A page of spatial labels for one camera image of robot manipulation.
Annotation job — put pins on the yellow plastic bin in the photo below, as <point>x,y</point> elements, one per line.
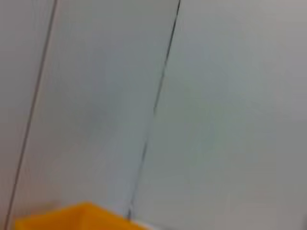
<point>79,218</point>

